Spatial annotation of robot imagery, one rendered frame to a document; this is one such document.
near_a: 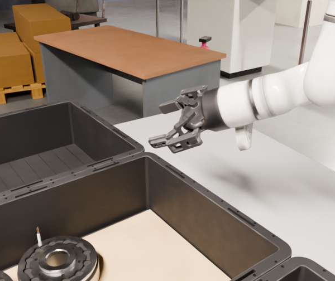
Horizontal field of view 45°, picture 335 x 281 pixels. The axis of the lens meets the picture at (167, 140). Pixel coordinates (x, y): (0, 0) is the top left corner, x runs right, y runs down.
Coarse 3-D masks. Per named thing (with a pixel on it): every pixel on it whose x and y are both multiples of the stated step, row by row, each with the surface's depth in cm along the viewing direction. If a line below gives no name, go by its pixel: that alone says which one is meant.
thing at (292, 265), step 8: (296, 256) 44; (280, 264) 43; (288, 264) 43; (296, 264) 43; (304, 264) 43; (312, 264) 43; (272, 272) 42; (280, 272) 42; (288, 272) 42; (312, 272) 42; (320, 272) 42; (328, 272) 42; (256, 280) 41; (264, 280) 41; (272, 280) 41; (280, 280) 41; (320, 280) 41; (328, 280) 41
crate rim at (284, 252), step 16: (128, 160) 63; (160, 160) 63; (80, 176) 59; (176, 176) 59; (32, 192) 55; (208, 192) 55; (0, 208) 53; (224, 208) 52; (240, 224) 50; (256, 224) 49; (272, 240) 46; (272, 256) 44; (288, 256) 44; (256, 272) 42
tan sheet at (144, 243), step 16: (128, 224) 65; (144, 224) 65; (160, 224) 65; (96, 240) 61; (112, 240) 61; (128, 240) 61; (144, 240) 61; (160, 240) 61; (176, 240) 61; (112, 256) 58; (128, 256) 58; (144, 256) 58; (160, 256) 58; (176, 256) 58; (192, 256) 58; (16, 272) 55; (112, 272) 55; (128, 272) 55; (144, 272) 55; (160, 272) 55; (176, 272) 55; (192, 272) 55; (208, 272) 55
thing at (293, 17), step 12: (288, 0) 640; (300, 0) 620; (312, 0) 628; (324, 0) 642; (276, 12) 666; (288, 12) 645; (300, 12) 625; (312, 12) 638; (324, 12) 653; (288, 24) 651; (300, 24) 634; (312, 24) 648
